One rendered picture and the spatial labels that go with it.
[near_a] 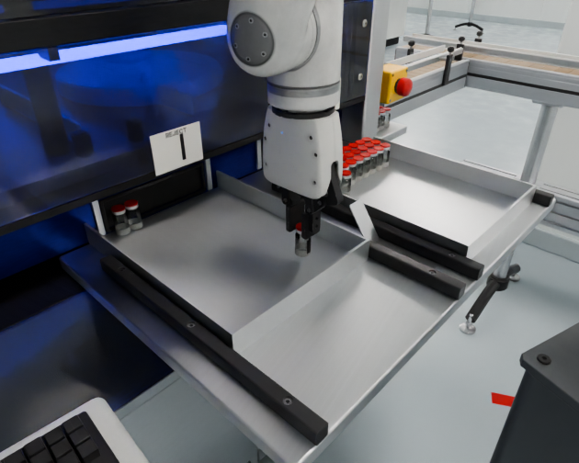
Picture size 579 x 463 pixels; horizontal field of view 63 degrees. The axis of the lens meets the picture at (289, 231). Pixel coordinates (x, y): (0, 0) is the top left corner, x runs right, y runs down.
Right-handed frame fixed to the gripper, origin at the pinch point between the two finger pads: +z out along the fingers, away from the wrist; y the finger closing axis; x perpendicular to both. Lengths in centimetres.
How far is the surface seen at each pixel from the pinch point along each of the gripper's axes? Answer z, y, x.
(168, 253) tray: 7.4, -16.6, -11.5
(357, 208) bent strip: 2.9, 0.8, 11.4
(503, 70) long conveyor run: 4, -20, 118
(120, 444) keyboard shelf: 15.5, 0.5, -31.0
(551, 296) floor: 96, 10, 145
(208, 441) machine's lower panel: 62, -21, -7
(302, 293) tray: 5.8, 5.9, -6.6
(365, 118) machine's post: 0.8, -20.1, 42.7
